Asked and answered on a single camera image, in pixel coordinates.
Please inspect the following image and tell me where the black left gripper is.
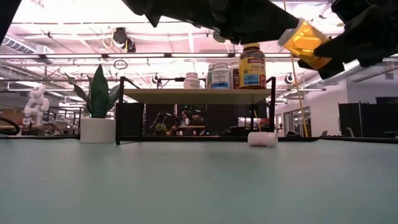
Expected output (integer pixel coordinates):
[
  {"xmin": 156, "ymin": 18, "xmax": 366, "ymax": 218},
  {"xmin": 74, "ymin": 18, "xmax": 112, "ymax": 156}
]
[{"xmin": 121, "ymin": 0, "xmax": 301, "ymax": 44}]

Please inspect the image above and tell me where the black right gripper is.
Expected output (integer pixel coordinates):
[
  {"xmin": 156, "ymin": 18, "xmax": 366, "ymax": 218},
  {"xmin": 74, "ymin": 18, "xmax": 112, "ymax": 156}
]
[{"xmin": 297, "ymin": 0, "xmax": 398, "ymax": 80}]

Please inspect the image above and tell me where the orange pill bottle white cap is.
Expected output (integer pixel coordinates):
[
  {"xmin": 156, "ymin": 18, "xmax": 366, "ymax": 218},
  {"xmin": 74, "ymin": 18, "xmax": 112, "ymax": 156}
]
[{"xmin": 277, "ymin": 17, "xmax": 333, "ymax": 71}]

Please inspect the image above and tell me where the fish oil bottle yellow cap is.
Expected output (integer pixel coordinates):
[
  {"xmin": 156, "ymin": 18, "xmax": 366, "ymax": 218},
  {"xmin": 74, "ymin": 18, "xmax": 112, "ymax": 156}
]
[{"xmin": 238, "ymin": 42, "xmax": 267, "ymax": 90}]

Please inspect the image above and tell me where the white bottle dark red label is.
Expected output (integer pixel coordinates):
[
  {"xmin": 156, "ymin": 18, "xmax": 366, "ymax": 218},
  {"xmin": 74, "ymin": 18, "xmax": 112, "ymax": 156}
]
[{"xmin": 229, "ymin": 61, "xmax": 241, "ymax": 90}]

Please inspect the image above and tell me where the white Melatonin bottle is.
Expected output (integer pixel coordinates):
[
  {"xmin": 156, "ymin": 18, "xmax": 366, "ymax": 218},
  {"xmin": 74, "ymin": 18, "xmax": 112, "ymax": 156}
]
[
  {"xmin": 183, "ymin": 72, "xmax": 201, "ymax": 90},
  {"xmin": 211, "ymin": 62, "xmax": 232, "ymax": 90}
]

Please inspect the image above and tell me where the small plain white bottle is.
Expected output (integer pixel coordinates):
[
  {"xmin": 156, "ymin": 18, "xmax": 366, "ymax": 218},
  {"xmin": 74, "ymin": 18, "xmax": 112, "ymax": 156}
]
[{"xmin": 247, "ymin": 131, "xmax": 279, "ymax": 148}]

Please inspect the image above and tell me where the black room divider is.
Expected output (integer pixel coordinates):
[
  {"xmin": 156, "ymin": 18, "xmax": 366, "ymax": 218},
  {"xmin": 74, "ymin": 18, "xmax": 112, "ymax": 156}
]
[{"xmin": 338, "ymin": 96, "xmax": 398, "ymax": 139}]

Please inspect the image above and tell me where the person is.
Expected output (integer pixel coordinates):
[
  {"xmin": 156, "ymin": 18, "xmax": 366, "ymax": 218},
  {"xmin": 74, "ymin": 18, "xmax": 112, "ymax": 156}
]
[{"xmin": 180, "ymin": 107, "xmax": 206, "ymax": 136}]

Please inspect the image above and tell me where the green snake plant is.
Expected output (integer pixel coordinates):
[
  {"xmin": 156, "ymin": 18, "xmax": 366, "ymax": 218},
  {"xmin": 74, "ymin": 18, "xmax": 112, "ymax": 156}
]
[{"xmin": 64, "ymin": 64, "xmax": 122, "ymax": 119}]

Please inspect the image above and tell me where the white round plant pot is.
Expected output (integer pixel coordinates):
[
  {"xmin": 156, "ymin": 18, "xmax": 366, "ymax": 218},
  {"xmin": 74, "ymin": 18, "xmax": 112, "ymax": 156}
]
[{"xmin": 80, "ymin": 117, "xmax": 116, "ymax": 144}]

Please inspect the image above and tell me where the yellow hanging cable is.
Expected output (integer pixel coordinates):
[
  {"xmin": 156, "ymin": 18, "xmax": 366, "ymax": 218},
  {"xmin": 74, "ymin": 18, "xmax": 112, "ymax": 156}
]
[{"xmin": 283, "ymin": 0, "xmax": 309, "ymax": 138}]

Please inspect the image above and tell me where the wooden shelf black metal frame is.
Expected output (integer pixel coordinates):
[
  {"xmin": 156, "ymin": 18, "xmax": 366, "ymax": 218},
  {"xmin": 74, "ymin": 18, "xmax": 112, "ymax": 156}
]
[{"xmin": 114, "ymin": 76, "xmax": 277, "ymax": 146}]

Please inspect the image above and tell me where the black ceiling cable reel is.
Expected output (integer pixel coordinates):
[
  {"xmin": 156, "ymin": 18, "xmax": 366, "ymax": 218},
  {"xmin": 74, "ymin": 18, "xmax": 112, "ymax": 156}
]
[{"xmin": 112, "ymin": 27, "xmax": 129, "ymax": 45}]

